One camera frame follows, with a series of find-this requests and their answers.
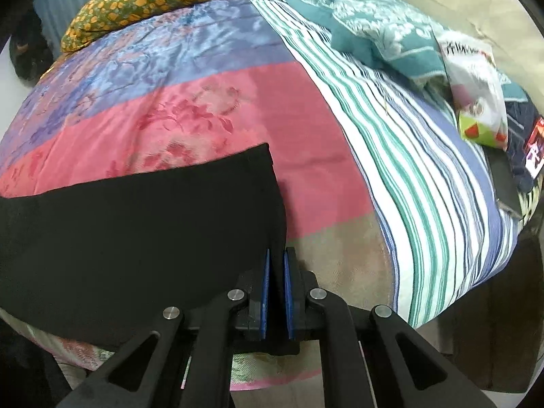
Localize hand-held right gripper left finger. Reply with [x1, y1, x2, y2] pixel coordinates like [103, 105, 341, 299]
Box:
[55, 249, 273, 408]

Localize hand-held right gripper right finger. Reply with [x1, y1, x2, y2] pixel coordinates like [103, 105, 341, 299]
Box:
[284, 246, 496, 408]

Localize black pants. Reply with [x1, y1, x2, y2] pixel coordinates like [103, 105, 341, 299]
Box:
[0, 142, 300, 355]

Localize green and blue striped sheet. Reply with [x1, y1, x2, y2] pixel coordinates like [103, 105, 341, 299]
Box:
[240, 0, 521, 328]

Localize colourful floral satin quilt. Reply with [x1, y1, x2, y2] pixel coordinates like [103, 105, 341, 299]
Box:
[0, 0, 398, 392]

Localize white plastic bag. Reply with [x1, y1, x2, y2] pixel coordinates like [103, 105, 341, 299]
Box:
[438, 36, 511, 151]

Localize red and white packet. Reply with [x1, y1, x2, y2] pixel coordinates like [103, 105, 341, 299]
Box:
[525, 117, 544, 179]

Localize teal floral blanket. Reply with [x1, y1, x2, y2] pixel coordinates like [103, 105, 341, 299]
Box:
[272, 0, 532, 105]

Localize dark blue cloth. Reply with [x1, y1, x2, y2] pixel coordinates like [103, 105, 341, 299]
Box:
[489, 93, 544, 222]

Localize black hanging clothes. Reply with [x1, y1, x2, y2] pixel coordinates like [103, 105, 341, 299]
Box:
[8, 13, 54, 86]

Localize grey-blue curtain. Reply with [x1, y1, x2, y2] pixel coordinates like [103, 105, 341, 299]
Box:
[34, 0, 149, 47]

